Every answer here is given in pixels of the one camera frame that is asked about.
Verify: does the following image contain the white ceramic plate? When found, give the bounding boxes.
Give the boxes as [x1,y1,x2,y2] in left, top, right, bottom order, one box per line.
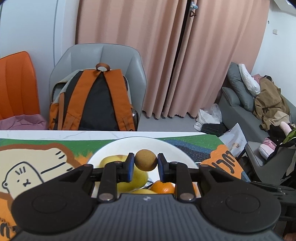
[88,137,198,195]

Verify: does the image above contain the pink curtain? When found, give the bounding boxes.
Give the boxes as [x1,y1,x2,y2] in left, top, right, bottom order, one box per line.
[76,1,270,118]

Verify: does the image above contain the brown jacket on sofa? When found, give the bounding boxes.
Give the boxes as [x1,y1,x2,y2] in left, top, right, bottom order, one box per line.
[253,78,290,132]

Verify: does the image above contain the grey sofa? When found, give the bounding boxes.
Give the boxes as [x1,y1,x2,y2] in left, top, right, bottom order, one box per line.
[218,62,295,188]

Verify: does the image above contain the green-yellow round pear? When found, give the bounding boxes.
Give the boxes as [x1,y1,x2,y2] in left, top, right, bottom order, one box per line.
[98,155,148,194]

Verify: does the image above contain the colourful cartoon table mat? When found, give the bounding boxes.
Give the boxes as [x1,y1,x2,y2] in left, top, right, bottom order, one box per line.
[0,133,251,241]

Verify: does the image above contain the orange tangerine front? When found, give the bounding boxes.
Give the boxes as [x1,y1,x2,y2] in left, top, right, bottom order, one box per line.
[192,182,201,198]

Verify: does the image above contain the orange tangerine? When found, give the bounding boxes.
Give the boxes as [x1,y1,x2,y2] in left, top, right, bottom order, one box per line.
[149,180,175,194]
[192,182,201,198]

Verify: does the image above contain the white plastic bag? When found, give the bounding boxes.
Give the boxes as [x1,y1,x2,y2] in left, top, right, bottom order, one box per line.
[194,103,222,132]

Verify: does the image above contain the yellow pear with stem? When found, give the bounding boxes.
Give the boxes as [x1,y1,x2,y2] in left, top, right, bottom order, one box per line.
[130,186,157,195]

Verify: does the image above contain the grey chair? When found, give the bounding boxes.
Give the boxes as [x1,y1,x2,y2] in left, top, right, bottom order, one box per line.
[49,44,147,131]

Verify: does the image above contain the orange black backpack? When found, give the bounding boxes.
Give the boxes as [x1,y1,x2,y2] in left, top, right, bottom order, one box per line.
[49,63,138,131]

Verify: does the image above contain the pink cloth on chair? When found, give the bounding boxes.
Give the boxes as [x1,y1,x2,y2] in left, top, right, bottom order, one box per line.
[1,114,48,130]

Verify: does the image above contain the white refrigerator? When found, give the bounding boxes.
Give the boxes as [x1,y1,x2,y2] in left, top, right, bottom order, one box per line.
[1,0,79,118]

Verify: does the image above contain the pink slipper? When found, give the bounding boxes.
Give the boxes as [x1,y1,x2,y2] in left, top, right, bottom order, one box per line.
[258,138,276,160]

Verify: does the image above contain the orange chair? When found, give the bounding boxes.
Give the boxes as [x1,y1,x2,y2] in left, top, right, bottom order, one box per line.
[0,51,41,120]

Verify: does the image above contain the white pillow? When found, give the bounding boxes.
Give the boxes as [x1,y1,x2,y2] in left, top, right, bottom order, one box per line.
[238,64,260,97]

